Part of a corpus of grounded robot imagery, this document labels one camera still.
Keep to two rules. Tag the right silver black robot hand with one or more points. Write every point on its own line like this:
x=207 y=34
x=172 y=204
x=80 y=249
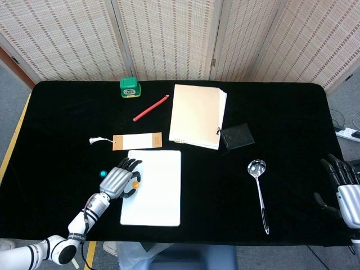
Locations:
x=350 y=202

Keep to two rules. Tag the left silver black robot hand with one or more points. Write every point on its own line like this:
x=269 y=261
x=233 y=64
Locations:
x=115 y=184

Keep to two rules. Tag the blue round magnet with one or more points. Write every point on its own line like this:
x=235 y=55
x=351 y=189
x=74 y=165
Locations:
x=103 y=173

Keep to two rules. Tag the yellow round magnet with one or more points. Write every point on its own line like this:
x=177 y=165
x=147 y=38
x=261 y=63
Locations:
x=135 y=184

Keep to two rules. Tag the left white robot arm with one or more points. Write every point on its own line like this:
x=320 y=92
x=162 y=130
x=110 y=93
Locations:
x=78 y=222

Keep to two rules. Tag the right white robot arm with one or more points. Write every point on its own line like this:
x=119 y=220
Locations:
x=357 y=244

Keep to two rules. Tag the white magnetic board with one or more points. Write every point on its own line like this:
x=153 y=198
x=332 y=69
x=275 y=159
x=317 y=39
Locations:
x=160 y=197

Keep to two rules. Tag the kraft bookmark with tassel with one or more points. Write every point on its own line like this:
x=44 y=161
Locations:
x=135 y=141

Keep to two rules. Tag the white shoe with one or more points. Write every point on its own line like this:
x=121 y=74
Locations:
x=110 y=249

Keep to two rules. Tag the white power strip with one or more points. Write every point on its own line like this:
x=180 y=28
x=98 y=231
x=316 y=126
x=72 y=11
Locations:
x=348 y=133

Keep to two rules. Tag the black table cloth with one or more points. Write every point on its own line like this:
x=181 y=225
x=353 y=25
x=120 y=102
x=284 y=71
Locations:
x=70 y=126

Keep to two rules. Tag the yellow floor tape strip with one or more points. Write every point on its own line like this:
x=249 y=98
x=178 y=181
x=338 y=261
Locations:
x=90 y=253
x=17 y=126

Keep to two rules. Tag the pale grey cloth cover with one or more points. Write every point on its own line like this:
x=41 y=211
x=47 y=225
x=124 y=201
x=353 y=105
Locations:
x=129 y=257

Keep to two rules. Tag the red pencil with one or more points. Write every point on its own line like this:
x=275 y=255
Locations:
x=151 y=108

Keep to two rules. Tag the small white tape piece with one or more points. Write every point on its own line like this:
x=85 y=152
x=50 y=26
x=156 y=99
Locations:
x=76 y=263

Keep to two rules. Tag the green cube box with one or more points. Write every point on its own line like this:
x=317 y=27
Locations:
x=130 y=85

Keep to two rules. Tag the silver metal ladle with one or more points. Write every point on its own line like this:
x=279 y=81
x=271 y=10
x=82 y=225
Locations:
x=256 y=168

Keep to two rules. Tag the blue grey seat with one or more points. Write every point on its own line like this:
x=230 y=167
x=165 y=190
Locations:
x=194 y=257

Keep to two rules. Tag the beige spiral notebook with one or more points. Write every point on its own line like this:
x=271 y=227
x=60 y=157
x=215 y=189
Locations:
x=197 y=112

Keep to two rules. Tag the metal screen hinge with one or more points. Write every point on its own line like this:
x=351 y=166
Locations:
x=213 y=62

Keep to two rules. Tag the woven folding screen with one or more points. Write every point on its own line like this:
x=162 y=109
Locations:
x=168 y=36

